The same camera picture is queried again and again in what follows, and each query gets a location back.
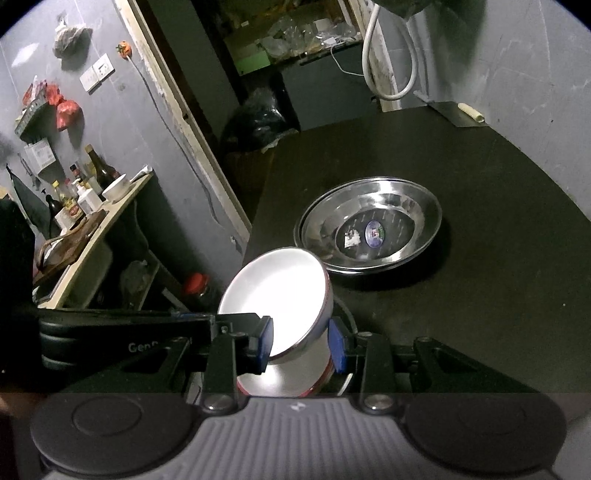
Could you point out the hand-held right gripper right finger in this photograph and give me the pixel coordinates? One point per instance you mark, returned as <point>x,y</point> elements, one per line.
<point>336,346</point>

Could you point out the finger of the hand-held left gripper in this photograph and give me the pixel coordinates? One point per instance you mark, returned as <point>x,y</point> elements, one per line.
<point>221,319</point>

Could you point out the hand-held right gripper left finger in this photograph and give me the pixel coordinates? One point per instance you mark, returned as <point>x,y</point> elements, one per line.
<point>264,344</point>

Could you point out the white bowl with red rim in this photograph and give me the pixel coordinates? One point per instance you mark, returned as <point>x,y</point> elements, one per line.
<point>286,376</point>
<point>277,300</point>

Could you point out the stainless steel basin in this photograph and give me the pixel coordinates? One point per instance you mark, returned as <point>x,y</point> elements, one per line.
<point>364,272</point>

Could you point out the shiny steel plate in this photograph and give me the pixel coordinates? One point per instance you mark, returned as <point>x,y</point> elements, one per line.
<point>392,207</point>

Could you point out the red-capped bottle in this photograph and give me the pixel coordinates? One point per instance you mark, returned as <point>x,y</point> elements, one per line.
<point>196,282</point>

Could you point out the wooden cutting board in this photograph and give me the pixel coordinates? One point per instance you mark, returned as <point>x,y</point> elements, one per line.
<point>69,249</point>

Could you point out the wooden counter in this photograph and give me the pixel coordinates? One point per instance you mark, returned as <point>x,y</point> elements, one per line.
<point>97,240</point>

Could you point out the labelled sauce jar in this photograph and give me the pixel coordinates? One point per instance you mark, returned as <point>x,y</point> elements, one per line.
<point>69,214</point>

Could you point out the white plastic bottle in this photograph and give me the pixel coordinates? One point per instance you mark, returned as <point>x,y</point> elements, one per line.
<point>87,201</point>

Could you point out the black cloth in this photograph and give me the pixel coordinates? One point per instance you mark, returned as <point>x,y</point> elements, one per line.
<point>27,203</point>

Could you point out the white ceramic bowl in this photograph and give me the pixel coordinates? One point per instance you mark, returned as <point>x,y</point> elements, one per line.
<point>114,189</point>

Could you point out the white plastic wrapper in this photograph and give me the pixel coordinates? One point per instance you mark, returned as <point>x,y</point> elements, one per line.
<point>141,174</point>

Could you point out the dark glass bottle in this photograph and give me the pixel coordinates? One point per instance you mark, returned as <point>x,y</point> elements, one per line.
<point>99,170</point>

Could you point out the black plastic bag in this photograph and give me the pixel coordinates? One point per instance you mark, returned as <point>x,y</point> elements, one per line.
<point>258,120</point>

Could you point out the large red plastic bag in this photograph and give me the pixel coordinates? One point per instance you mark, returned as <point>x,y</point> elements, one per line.
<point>68,114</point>

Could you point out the small red plastic bag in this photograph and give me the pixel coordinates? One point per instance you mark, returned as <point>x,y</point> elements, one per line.
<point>53,94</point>

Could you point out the dark cabinet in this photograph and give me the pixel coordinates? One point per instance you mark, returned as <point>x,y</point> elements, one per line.
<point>323,92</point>

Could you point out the green box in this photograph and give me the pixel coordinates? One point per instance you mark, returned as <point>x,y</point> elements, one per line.
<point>253,63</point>

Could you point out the pale cylindrical stick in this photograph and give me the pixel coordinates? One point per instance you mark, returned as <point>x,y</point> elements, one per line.
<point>471,112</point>

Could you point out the pile of clear plastic bags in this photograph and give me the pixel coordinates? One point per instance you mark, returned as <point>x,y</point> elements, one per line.
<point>295,34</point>

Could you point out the grey hanging plastic bag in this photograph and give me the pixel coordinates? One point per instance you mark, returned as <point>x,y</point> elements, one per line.
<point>69,39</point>

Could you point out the wooden door frame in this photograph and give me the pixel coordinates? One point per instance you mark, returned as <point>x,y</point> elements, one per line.
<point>217,177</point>

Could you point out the green wall rack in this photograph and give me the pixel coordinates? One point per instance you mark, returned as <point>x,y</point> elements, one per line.
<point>30,115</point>

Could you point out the white wall switch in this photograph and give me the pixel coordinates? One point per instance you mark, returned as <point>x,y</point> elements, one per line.
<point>97,73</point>

